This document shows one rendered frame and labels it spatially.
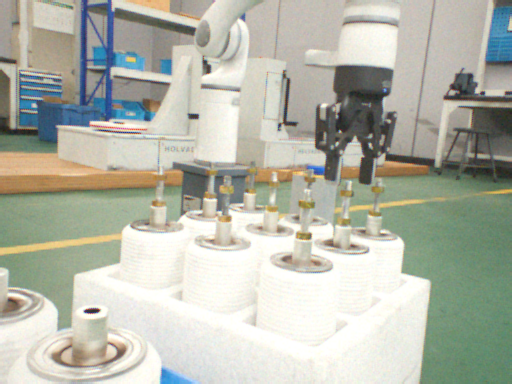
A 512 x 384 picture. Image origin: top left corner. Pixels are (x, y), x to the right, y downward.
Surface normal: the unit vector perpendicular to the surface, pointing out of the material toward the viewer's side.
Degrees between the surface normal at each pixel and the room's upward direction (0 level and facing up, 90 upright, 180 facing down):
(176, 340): 90
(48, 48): 90
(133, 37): 90
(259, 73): 90
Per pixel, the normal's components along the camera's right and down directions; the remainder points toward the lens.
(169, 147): 0.70, 0.16
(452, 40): -0.71, 0.04
